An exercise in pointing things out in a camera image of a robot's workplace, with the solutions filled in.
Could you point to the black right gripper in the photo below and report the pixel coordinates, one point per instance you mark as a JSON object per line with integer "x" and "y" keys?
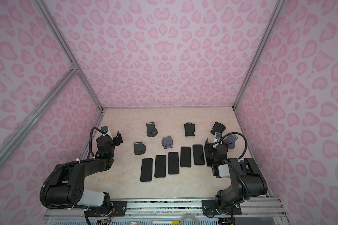
{"x": 210, "y": 151}

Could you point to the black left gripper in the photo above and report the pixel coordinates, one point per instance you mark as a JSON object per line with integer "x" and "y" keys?
{"x": 117, "y": 143}

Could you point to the black folding stand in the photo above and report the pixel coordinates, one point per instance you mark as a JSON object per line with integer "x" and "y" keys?
{"x": 218, "y": 128}
{"x": 189, "y": 129}

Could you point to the silver-edged black phone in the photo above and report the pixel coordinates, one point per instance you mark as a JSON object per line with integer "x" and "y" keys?
{"x": 173, "y": 163}

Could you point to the grey round stand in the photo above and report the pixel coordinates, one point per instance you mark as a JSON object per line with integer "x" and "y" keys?
{"x": 230, "y": 141}

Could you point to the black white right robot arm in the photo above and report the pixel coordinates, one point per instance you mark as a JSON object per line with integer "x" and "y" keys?
{"x": 246, "y": 181}

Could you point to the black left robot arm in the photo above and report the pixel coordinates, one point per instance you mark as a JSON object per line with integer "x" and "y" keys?
{"x": 65, "y": 188}

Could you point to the round stand of left phone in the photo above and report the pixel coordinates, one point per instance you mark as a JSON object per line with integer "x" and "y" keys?
{"x": 139, "y": 148}

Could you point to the round stand of phone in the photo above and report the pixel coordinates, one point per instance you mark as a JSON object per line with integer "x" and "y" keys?
{"x": 167, "y": 142}
{"x": 151, "y": 130}
{"x": 139, "y": 148}

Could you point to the round stand of back phone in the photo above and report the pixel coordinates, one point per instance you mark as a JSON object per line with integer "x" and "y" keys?
{"x": 151, "y": 130}

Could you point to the round stand of centre phone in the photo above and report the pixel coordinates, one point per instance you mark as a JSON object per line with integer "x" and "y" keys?
{"x": 167, "y": 142}

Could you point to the clear plastic tube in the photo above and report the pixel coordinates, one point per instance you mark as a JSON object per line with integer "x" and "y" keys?
{"x": 189, "y": 217}

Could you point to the left corner aluminium profile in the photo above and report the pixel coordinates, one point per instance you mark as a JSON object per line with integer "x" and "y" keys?
{"x": 50, "y": 21}

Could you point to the corner aluminium profile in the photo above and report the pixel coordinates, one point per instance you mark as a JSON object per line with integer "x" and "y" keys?
{"x": 50, "y": 21}
{"x": 273, "y": 21}

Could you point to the yellow white marker pen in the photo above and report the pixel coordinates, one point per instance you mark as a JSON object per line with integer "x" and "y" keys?
{"x": 165, "y": 222}

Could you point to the left diagonal aluminium strut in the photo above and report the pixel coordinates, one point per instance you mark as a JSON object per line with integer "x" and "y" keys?
{"x": 25, "y": 128}

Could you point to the right corner aluminium profile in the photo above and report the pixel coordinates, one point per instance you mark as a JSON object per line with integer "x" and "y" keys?
{"x": 273, "y": 21}

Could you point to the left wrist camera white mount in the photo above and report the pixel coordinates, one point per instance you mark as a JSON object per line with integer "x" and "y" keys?
{"x": 105, "y": 131}

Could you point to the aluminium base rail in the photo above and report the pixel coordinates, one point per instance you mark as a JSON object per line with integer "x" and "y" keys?
{"x": 262, "y": 210}

